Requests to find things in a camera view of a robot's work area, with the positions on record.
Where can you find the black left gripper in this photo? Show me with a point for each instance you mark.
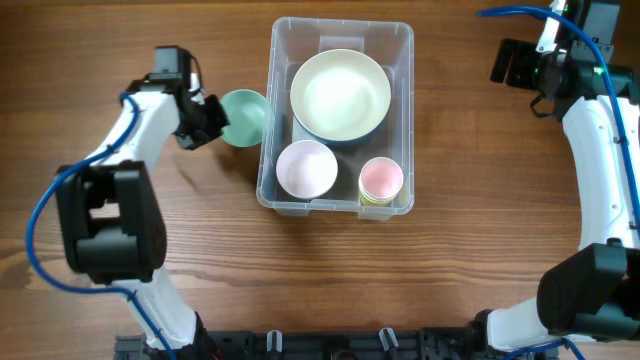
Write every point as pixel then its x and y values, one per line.
pixel 218 120

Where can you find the yellow plastic cup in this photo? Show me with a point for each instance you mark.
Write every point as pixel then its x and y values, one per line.
pixel 367 201

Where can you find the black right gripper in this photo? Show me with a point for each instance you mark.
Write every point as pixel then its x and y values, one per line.
pixel 524 53

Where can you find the pink plastic bowl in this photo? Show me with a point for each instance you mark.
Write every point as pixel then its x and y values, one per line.
pixel 306 169

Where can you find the pink plastic cup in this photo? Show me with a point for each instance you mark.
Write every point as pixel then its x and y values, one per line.
pixel 381 178

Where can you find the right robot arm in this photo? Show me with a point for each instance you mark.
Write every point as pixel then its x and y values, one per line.
pixel 592 296

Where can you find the mint green plastic bowl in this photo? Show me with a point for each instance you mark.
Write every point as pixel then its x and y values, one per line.
pixel 248 113

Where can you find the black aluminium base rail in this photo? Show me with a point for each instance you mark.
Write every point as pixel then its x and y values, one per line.
pixel 425 344

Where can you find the cream large plastic bowl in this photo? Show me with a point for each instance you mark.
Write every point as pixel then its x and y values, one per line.
pixel 340 94

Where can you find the dark blue large bowl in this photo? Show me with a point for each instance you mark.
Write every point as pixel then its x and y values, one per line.
pixel 299 132

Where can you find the clear plastic storage bin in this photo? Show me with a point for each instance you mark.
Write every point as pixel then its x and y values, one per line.
pixel 295 40

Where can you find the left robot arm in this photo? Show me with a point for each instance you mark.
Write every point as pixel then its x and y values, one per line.
pixel 111 223

